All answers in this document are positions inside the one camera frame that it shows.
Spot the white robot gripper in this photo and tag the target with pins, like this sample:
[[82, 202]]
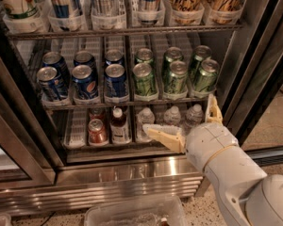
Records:
[[208, 143]]

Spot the orange can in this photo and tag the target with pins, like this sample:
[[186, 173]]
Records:
[[224, 11]]

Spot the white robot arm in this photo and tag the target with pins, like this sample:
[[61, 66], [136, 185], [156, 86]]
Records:
[[245, 193]]

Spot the green can column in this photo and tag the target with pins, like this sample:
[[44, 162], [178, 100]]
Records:
[[206, 76], [199, 54], [170, 55], [144, 80], [176, 77], [144, 55]]

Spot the blue can column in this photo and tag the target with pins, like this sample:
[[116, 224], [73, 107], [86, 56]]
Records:
[[115, 81], [114, 56]]

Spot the red can front bottom shelf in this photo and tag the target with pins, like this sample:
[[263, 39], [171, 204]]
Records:
[[97, 132]]

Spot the red can shelf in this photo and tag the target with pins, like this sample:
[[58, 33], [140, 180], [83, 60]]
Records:
[[97, 132], [97, 113]]

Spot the red can back bottom shelf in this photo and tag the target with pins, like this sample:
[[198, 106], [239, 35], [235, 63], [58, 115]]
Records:
[[97, 113]]

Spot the blue pepsi can front middle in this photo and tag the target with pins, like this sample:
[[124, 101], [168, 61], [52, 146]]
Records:
[[85, 80]]

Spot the blue pepsi can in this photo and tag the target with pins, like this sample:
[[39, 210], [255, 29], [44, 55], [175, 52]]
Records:
[[84, 58], [52, 84], [54, 59], [85, 80]]

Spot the blue pepsi can back middle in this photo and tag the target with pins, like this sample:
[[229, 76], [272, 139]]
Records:
[[84, 58]]

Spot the stainless steel fridge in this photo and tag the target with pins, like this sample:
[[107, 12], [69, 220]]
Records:
[[58, 170]]

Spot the blue red bull can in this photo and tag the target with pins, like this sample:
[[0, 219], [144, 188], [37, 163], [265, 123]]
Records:
[[148, 11]]

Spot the blue pepsi can front left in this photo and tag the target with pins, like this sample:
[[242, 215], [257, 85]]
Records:
[[52, 84]]

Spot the silver striped slim can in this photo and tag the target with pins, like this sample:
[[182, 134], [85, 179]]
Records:
[[103, 0]]

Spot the blue pepsi can back left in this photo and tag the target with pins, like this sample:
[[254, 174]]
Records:
[[54, 59]]

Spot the blue silver slim can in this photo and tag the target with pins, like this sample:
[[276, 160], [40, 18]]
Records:
[[69, 11]]

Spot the white green can top left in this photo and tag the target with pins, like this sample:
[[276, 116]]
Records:
[[20, 9]]

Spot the clear water bottle right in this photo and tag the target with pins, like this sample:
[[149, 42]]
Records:
[[194, 116]]

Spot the clear water bottle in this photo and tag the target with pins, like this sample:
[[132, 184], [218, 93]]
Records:
[[194, 116], [172, 116], [143, 117]]

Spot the clear water bottle middle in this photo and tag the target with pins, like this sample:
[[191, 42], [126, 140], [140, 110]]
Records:
[[172, 116]]

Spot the clear water bottle left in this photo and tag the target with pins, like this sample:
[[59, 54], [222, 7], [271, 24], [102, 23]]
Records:
[[143, 117]]

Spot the brown tea bottle white cap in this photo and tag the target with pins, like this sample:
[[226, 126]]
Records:
[[119, 127]]

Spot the clear plastic bin on floor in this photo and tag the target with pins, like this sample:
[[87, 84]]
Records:
[[143, 211]]

